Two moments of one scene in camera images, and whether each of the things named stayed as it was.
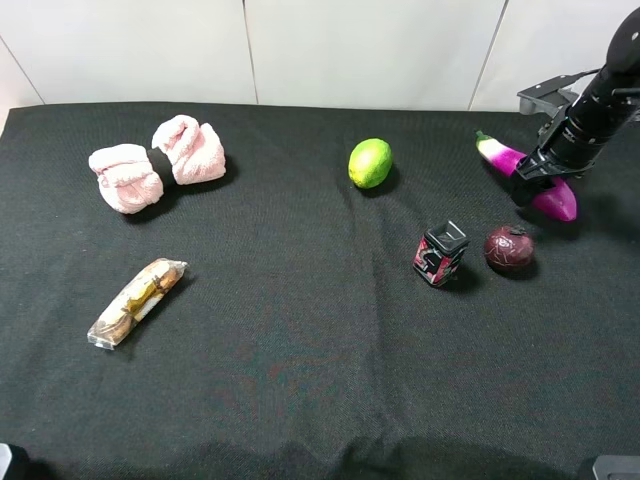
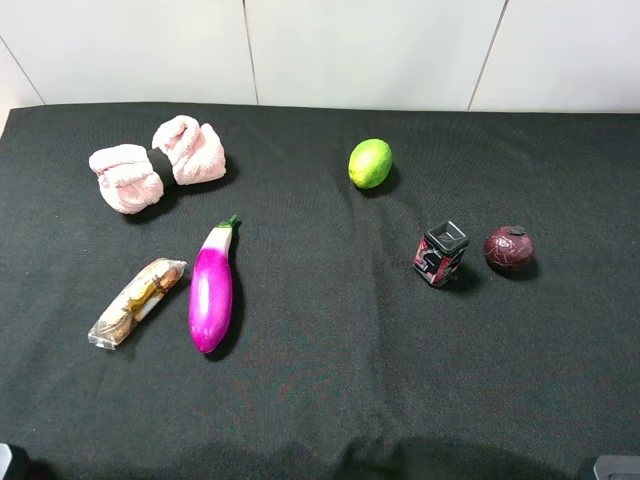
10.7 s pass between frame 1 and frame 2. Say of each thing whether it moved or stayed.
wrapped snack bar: stayed
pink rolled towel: stayed
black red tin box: stayed
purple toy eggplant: moved
